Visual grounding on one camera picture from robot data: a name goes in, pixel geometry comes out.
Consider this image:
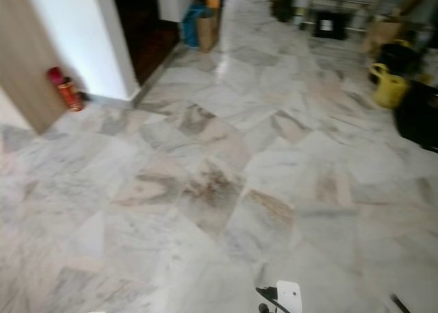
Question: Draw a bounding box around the large black bag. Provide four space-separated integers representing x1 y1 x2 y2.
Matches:
394 80 438 154

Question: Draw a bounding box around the yellow watering can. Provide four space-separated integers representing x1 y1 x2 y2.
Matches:
368 63 410 109

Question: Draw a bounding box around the brown paper bag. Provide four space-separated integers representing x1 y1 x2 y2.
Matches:
361 18 406 59
197 8 223 53

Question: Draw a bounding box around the black box white label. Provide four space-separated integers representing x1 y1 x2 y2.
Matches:
313 10 350 40

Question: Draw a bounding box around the blue bag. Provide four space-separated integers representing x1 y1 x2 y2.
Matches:
181 3 209 49

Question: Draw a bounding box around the dark wooden staircase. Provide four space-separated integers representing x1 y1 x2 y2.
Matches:
109 0 182 88

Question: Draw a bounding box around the red fire extinguisher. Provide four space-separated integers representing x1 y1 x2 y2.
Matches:
47 66 85 113

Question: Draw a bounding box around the dark tall container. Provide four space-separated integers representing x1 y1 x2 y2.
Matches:
270 0 296 23

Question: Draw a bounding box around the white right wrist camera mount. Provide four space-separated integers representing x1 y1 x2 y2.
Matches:
276 280 303 313

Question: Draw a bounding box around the black bag yellow handle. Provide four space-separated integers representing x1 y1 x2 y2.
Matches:
376 40 424 77

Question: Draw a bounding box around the light wooden wall panel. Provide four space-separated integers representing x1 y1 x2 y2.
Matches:
0 0 69 134

